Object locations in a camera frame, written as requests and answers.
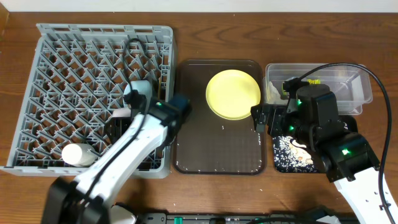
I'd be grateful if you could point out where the white tissue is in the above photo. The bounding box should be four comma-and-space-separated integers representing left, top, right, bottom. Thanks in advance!
267, 82, 282, 104

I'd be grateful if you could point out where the white cup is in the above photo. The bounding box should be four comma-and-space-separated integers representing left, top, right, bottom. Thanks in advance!
62, 143, 96, 167

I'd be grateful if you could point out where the light blue bowl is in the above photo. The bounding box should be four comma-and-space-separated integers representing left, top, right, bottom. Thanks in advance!
123, 80, 153, 109

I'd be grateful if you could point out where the green orange snack wrapper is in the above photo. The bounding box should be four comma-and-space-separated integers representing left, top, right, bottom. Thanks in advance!
282, 77, 321, 95

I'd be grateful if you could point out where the yellow round plate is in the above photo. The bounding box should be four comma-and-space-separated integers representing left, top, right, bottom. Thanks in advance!
205, 70, 261, 120

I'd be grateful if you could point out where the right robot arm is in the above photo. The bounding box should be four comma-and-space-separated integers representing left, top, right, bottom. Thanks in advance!
251, 84, 397, 223

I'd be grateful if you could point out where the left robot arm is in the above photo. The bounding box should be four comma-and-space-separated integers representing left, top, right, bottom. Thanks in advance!
41, 95, 192, 224

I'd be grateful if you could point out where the black food waste tray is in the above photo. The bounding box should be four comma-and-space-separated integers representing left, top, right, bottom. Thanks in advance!
271, 114, 358, 174

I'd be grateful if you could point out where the clear plastic waste bin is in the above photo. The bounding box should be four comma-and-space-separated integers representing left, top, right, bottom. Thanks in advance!
263, 63, 373, 116

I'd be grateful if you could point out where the grey plastic dish rack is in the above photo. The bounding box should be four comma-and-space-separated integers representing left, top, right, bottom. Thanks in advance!
1, 24, 177, 177

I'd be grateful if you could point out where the dark brown serving tray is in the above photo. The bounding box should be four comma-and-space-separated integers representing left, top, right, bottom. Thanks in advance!
172, 59, 267, 175

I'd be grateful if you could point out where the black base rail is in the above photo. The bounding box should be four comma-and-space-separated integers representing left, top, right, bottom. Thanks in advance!
108, 203, 343, 224

